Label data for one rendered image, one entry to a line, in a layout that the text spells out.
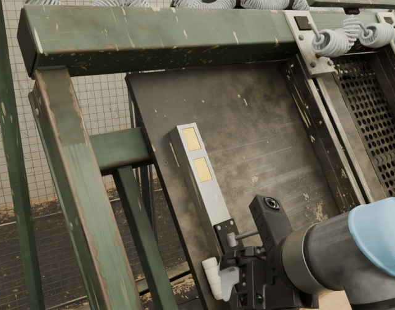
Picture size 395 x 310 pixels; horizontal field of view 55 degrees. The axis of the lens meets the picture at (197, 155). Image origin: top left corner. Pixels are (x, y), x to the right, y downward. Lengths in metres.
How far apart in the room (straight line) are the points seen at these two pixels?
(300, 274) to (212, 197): 0.39
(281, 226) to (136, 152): 0.40
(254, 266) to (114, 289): 0.26
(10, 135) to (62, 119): 0.64
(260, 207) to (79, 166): 0.33
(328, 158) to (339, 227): 0.68
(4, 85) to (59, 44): 0.59
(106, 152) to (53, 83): 0.17
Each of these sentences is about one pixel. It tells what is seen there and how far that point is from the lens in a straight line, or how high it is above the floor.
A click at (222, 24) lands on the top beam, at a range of 0.94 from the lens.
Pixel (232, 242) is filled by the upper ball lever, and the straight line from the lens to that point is 0.78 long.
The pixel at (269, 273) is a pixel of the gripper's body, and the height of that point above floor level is 1.59.
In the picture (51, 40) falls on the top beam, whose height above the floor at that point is 1.90.
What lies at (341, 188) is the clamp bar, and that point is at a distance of 1.08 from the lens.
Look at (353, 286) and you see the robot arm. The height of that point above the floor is 1.66.
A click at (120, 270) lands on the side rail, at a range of 0.68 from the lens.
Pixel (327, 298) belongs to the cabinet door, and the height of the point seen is 1.30.
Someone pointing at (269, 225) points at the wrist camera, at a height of 1.64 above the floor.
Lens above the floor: 1.88
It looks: 16 degrees down
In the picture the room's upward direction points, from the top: 3 degrees counter-clockwise
